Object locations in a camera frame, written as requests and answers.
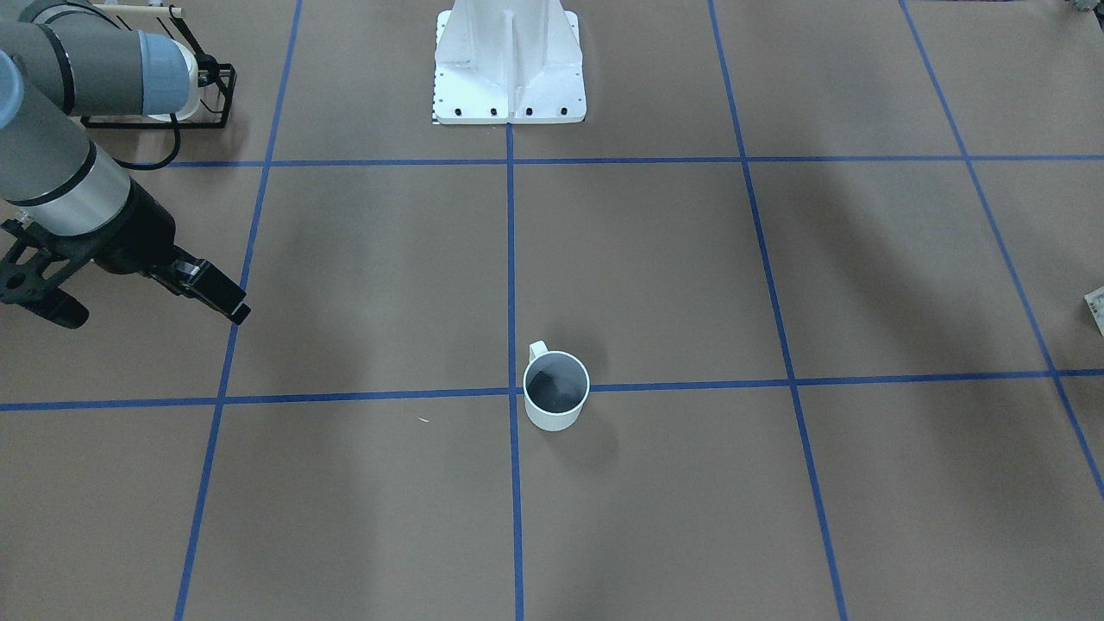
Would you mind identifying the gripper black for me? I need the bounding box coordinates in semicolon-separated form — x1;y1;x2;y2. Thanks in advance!
93;180;251;326

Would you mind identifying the white mug with handle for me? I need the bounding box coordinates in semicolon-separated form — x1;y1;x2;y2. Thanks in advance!
522;341;592;432

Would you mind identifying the blue milk carton green cap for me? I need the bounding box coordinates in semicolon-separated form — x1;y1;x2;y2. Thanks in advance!
1083;287;1104;336

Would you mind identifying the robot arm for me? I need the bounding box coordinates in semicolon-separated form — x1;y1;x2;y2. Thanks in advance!
1;1;250;329

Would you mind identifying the brown paper table cover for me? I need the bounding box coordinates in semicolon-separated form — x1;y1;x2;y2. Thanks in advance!
3;1;1101;620

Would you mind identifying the white cup on wire rack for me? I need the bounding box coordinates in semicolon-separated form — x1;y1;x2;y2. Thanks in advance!
139;31;198;119

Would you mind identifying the black wire cup rack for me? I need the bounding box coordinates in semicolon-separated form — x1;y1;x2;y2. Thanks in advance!
82;1;237;129

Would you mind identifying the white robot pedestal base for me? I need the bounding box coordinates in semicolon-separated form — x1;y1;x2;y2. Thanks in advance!
431;1;587;125

